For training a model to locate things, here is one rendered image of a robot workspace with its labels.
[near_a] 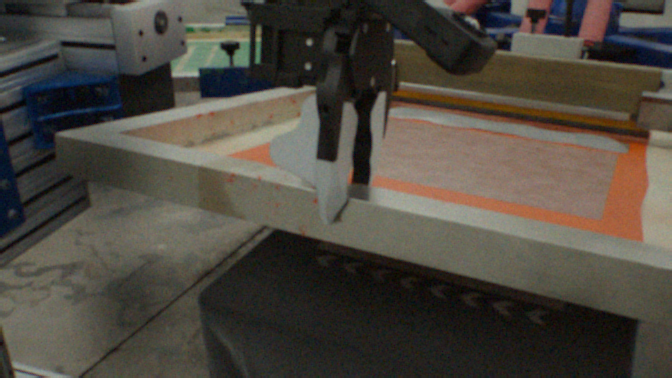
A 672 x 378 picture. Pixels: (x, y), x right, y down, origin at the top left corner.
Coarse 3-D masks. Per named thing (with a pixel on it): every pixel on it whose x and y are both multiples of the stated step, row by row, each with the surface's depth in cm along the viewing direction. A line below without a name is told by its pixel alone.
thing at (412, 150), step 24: (408, 120) 93; (504, 120) 99; (264, 144) 73; (384, 144) 77; (408, 144) 78; (432, 144) 79; (456, 144) 80; (384, 168) 67; (408, 168) 67; (432, 168) 68
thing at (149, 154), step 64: (128, 128) 61; (192, 128) 69; (256, 128) 81; (192, 192) 52; (256, 192) 49; (384, 192) 47; (448, 256) 43; (512, 256) 41; (576, 256) 39; (640, 256) 38
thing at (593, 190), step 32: (544, 128) 95; (480, 160) 73; (512, 160) 74; (544, 160) 75; (576, 160) 76; (608, 160) 77; (640, 160) 79; (416, 192) 59; (448, 192) 60; (480, 192) 61; (512, 192) 61; (544, 192) 62; (576, 192) 63; (608, 192) 64; (640, 192) 65; (576, 224) 54; (608, 224) 54; (640, 224) 55
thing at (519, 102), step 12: (408, 84) 101; (456, 96) 98; (468, 96) 97; (480, 96) 96; (492, 96) 96; (504, 96) 96; (540, 108) 93; (552, 108) 92; (564, 108) 91; (576, 108) 91; (588, 108) 91; (624, 120) 88
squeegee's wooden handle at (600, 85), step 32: (416, 64) 101; (512, 64) 94; (544, 64) 92; (576, 64) 91; (608, 64) 89; (512, 96) 96; (544, 96) 94; (576, 96) 92; (608, 96) 90; (640, 96) 88
